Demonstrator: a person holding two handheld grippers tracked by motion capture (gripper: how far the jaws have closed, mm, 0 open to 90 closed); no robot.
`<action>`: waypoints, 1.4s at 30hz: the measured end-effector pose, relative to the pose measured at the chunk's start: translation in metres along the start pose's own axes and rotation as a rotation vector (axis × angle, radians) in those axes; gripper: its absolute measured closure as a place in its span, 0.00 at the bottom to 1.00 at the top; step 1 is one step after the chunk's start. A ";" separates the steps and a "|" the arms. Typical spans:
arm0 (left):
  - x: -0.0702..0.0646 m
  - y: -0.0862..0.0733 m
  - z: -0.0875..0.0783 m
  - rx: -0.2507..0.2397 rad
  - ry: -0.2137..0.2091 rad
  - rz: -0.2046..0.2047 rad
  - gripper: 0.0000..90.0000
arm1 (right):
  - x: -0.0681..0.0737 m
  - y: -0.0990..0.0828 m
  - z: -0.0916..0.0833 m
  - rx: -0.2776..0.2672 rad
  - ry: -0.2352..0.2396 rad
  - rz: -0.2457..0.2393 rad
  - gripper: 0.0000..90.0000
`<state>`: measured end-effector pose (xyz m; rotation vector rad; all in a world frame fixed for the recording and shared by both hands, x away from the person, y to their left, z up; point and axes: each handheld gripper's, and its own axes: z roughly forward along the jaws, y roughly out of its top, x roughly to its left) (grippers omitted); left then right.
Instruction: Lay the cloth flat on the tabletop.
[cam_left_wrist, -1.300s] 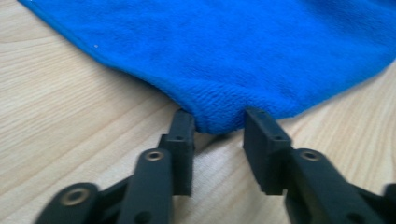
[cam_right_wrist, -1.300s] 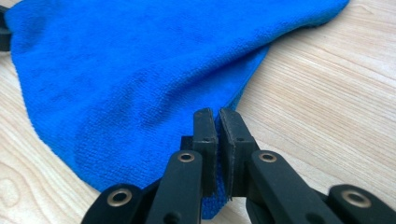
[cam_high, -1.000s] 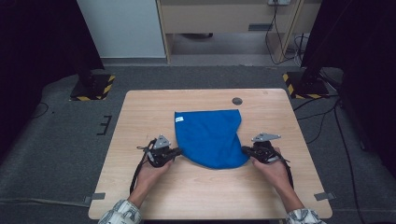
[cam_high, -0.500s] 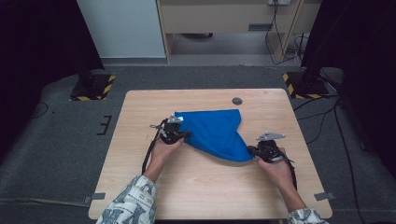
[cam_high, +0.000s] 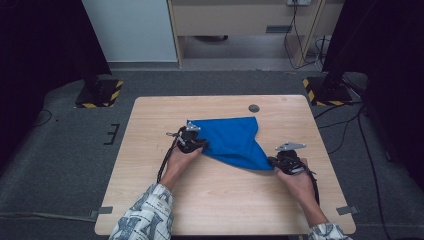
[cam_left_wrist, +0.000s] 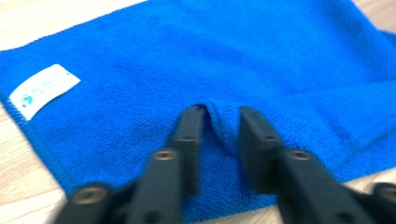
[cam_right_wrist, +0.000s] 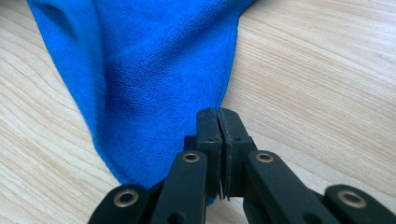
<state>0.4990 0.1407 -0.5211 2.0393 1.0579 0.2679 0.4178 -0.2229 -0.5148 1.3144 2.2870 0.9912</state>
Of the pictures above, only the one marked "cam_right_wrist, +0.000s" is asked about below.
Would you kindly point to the blue microfibre cloth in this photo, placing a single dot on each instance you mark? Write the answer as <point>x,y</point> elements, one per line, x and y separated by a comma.
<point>155,77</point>

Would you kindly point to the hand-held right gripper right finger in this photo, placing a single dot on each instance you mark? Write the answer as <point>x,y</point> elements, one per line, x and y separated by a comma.
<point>235,149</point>

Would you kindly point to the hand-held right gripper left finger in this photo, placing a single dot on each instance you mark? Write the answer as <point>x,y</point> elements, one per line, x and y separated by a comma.
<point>213,149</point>

